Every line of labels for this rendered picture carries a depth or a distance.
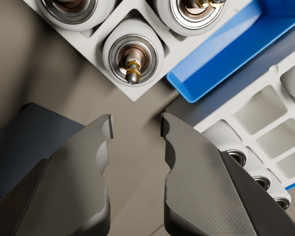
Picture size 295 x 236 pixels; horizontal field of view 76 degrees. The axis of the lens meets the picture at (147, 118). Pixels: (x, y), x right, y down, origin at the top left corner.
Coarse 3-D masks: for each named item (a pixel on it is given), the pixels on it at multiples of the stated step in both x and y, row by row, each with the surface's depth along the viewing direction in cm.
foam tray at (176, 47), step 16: (32, 0) 30; (128, 0) 31; (144, 0) 31; (240, 0) 32; (112, 16) 32; (128, 16) 42; (144, 16) 32; (224, 16) 33; (64, 32) 33; (80, 32) 34; (96, 32) 33; (160, 32) 34; (176, 32) 42; (208, 32) 34; (80, 48) 34; (96, 48) 34; (176, 48) 35; (192, 48) 35; (96, 64) 36; (176, 64) 37; (112, 80) 38; (128, 96) 40
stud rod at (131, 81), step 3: (132, 66) 24; (135, 66) 25; (129, 75) 22; (132, 75) 21; (135, 75) 22; (129, 78) 21; (132, 78) 21; (135, 78) 21; (129, 81) 21; (132, 81) 21; (135, 81) 21; (132, 84) 22
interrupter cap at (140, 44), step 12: (132, 36) 27; (144, 36) 27; (120, 48) 28; (132, 48) 28; (144, 48) 28; (120, 60) 29; (144, 60) 29; (156, 60) 29; (120, 72) 29; (144, 72) 30
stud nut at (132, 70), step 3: (129, 69) 22; (132, 69) 22; (135, 69) 22; (126, 72) 22; (129, 72) 22; (132, 72) 22; (135, 72) 22; (138, 72) 22; (126, 75) 22; (138, 75) 22; (126, 78) 22; (138, 78) 23; (138, 81) 23
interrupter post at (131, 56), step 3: (129, 54) 28; (132, 54) 27; (135, 54) 28; (129, 57) 26; (132, 57) 26; (135, 57) 26; (138, 57) 27; (126, 60) 26; (138, 60) 26; (126, 63) 26; (126, 69) 27
